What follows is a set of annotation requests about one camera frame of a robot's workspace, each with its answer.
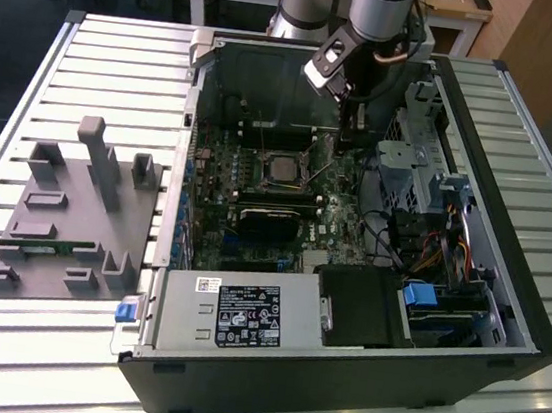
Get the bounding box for coloured power wire bundle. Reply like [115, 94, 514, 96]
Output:
[410, 198, 482, 292]

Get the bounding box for green motherboard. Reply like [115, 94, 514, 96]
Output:
[180, 106, 398, 291]

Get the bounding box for CPU socket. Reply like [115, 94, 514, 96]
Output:
[254, 146, 314, 194]

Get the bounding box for black PC case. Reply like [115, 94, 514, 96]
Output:
[110, 18, 552, 413]

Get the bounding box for silver power supply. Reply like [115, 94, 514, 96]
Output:
[150, 265, 336, 371]

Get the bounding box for grey parts rack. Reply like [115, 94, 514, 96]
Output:
[0, 104, 171, 321]

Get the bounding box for silver CPU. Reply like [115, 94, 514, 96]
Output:
[264, 153, 304, 186]

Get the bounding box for blue disk carrier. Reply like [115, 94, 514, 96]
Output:
[400, 280, 442, 313]

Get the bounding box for blue case latch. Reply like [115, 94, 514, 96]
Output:
[113, 300, 140, 326]

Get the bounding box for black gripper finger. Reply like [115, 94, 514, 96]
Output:
[334, 121, 368, 159]

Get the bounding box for metal drive cage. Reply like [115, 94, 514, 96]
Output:
[365, 75, 488, 222]

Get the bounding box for metal disk bay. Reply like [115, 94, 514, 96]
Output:
[392, 276, 516, 361]

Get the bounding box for black graphics card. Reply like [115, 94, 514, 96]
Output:
[235, 202, 303, 246]

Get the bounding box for black wire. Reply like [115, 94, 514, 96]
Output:
[352, 205, 413, 275]

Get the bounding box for black fan shroud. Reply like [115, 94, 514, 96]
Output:
[303, 259, 423, 358]

